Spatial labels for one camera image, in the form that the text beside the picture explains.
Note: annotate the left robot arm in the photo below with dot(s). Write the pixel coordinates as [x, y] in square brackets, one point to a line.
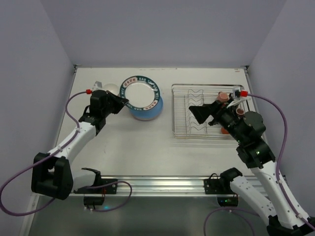
[51, 173]

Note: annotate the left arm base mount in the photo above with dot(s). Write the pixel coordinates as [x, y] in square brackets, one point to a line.
[94, 196]

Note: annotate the maroon mug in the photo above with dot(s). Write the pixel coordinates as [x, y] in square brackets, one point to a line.
[240, 112]

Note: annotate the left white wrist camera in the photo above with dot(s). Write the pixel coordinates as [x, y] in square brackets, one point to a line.
[97, 86]

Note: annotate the aluminium mounting rail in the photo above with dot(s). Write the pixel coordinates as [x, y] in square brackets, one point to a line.
[161, 186]

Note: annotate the orange bowl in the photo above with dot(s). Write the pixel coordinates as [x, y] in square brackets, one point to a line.
[113, 88]

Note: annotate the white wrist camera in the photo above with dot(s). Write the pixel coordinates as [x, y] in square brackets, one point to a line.
[238, 95]
[97, 86]

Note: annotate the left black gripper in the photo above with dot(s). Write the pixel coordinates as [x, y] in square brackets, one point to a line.
[108, 101]

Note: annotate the purple plate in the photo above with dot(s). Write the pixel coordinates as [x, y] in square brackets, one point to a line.
[145, 119]

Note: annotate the light blue plate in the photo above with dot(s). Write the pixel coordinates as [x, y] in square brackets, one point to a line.
[151, 113]

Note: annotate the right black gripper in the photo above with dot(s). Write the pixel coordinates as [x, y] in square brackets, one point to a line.
[216, 112]

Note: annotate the pink mug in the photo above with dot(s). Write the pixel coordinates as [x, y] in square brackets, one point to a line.
[222, 97]

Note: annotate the dark teal plate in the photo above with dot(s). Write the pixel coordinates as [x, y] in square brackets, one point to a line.
[141, 92]

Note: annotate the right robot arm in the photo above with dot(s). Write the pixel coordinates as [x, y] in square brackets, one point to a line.
[279, 210]

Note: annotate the orange mug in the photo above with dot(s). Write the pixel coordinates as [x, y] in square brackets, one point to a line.
[224, 131]

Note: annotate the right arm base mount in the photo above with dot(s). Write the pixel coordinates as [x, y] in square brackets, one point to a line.
[214, 185]

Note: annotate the wire dish rack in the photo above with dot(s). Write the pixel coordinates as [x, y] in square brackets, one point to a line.
[190, 123]

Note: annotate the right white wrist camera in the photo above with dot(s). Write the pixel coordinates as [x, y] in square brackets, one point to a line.
[238, 95]

